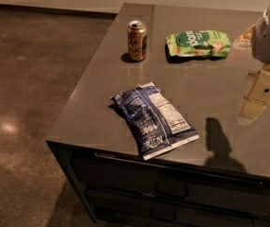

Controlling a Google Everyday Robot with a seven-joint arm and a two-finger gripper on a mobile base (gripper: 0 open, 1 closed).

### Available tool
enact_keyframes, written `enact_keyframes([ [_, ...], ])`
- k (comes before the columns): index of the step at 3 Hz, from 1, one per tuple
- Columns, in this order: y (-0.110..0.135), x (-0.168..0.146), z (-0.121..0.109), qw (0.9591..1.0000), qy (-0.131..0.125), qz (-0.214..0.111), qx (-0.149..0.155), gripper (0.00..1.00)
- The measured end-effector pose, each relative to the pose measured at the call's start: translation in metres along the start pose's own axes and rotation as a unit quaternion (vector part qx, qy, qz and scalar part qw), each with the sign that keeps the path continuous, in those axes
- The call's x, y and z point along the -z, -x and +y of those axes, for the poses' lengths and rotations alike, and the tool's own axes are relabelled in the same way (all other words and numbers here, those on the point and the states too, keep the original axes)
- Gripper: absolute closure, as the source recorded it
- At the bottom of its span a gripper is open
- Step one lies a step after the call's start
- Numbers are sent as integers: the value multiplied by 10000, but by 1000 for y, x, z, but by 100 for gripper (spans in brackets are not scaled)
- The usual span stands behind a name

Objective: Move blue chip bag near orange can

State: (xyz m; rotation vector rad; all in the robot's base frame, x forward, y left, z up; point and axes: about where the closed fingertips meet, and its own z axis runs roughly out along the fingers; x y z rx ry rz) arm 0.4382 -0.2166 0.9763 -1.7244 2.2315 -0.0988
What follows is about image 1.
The dark drawer cabinet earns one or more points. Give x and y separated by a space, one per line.
119 186

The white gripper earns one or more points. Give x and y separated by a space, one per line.
269 38

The green snack bag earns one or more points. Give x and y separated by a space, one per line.
198 44

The orange soda can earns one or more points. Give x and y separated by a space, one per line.
137 40

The blue chip bag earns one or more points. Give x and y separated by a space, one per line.
157 126

